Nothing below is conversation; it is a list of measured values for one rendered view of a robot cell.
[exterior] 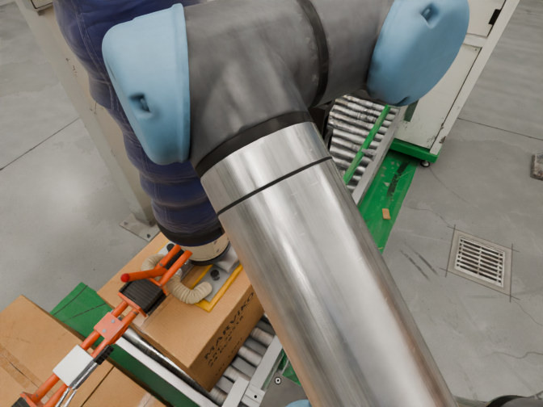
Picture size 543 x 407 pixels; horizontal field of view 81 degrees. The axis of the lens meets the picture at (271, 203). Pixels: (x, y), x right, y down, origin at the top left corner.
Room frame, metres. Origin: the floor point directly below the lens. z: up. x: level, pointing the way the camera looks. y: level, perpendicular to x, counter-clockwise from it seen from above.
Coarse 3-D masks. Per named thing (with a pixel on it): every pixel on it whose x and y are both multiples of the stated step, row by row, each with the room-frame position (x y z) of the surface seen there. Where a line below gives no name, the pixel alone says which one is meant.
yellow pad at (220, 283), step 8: (240, 264) 0.51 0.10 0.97; (208, 272) 0.48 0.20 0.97; (216, 272) 0.47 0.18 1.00; (224, 272) 0.48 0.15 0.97; (232, 272) 0.48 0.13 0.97; (200, 280) 0.45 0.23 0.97; (208, 280) 0.45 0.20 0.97; (216, 280) 0.45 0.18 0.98; (224, 280) 0.45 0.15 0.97; (232, 280) 0.46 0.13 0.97; (192, 288) 0.43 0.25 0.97; (216, 288) 0.43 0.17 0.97; (224, 288) 0.43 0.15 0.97; (208, 296) 0.40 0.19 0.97; (216, 296) 0.40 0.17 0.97; (200, 304) 0.38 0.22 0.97; (208, 304) 0.38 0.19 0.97; (208, 312) 0.36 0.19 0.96
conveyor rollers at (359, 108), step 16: (352, 96) 2.21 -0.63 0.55; (336, 112) 1.99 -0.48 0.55; (352, 112) 2.00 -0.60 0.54; (368, 112) 2.02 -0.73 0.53; (336, 128) 1.80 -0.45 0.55; (352, 128) 1.81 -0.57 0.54; (368, 128) 1.83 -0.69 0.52; (384, 128) 1.80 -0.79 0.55; (336, 144) 1.67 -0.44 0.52; (352, 144) 1.64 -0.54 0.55; (336, 160) 1.49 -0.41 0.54; (352, 160) 1.52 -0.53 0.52; (368, 160) 1.48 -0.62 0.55; (352, 176) 1.34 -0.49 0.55; (352, 192) 1.23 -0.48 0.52; (128, 336) 0.41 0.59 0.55; (256, 336) 0.41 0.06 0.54; (272, 336) 0.41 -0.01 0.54; (160, 352) 0.35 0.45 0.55; (240, 352) 0.35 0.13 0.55; (256, 352) 0.35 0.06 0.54; (176, 368) 0.29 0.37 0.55; (192, 384) 0.23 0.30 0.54; (224, 400) 0.18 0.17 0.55
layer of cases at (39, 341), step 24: (24, 312) 0.51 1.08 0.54; (0, 336) 0.41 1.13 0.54; (24, 336) 0.41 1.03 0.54; (48, 336) 0.41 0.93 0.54; (72, 336) 0.41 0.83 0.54; (0, 360) 0.32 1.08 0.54; (24, 360) 0.32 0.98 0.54; (48, 360) 0.32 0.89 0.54; (0, 384) 0.23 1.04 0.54; (24, 384) 0.23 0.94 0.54; (96, 384) 0.23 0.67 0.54; (120, 384) 0.23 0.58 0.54; (144, 384) 0.29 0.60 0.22
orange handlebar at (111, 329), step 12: (180, 264) 0.45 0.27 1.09; (168, 276) 0.41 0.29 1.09; (108, 312) 0.31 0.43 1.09; (120, 312) 0.31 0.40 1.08; (132, 312) 0.31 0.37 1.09; (108, 324) 0.28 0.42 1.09; (120, 324) 0.28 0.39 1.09; (96, 336) 0.25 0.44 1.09; (108, 336) 0.25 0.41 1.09; (120, 336) 0.25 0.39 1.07; (84, 348) 0.22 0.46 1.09; (96, 348) 0.22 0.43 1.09; (48, 384) 0.14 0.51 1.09; (36, 396) 0.12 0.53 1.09; (60, 396) 0.12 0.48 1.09
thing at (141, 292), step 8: (136, 280) 0.39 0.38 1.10; (144, 280) 0.39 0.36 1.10; (152, 280) 0.39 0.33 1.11; (120, 288) 0.37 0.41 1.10; (128, 288) 0.37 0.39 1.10; (136, 288) 0.37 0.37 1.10; (144, 288) 0.37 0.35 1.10; (152, 288) 0.37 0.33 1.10; (160, 288) 0.37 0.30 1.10; (120, 296) 0.34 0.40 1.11; (128, 296) 0.35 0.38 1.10; (136, 296) 0.35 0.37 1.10; (144, 296) 0.35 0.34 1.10; (152, 296) 0.34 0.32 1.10; (160, 296) 0.36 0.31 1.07; (136, 304) 0.32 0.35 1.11; (144, 304) 0.32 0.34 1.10; (152, 304) 0.33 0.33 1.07; (144, 312) 0.31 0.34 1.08; (152, 312) 0.32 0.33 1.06
